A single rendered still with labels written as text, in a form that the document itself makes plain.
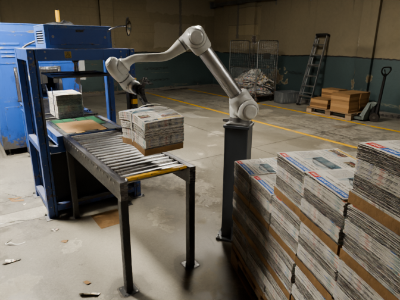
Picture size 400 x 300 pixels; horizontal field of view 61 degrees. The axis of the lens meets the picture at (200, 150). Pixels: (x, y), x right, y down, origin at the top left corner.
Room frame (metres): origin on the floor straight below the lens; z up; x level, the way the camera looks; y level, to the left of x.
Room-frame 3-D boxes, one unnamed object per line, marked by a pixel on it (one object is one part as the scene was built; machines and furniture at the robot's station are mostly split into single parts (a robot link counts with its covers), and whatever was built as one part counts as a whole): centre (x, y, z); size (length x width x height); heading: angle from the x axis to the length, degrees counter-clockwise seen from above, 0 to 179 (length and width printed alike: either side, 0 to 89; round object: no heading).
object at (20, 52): (3.42, 1.22, 1.50); 0.94 x 0.68 x 0.10; 125
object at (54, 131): (3.42, 1.22, 0.75); 0.70 x 0.65 x 0.10; 35
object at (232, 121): (2.64, -0.29, 1.03); 0.22 x 0.18 x 0.06; 71
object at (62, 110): (3.89, 1.55, 0.93); 0.38 x 0.30 x 0.26; 35
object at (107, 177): (2.44, 0.84, 0.74); 1.34 x 0.05 x 0.12; 35
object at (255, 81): (10.25, -1.52, 0.85); 1.21 x 0.83 x 1.71; 35
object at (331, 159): (1.57, -0.60, 1.06); 0.37 x 0.29 x 0.01; 103
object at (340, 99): (8.08, -3.30, 0.28); 1.20 x 0.83 x 0.57; 35
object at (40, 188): (3.42, 1.22, 0.38); 0.94 x 0.69 x 0.63; 125
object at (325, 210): (1.30, -0.67, 0.95); 0.38 x 0.29 x 0.23; 103
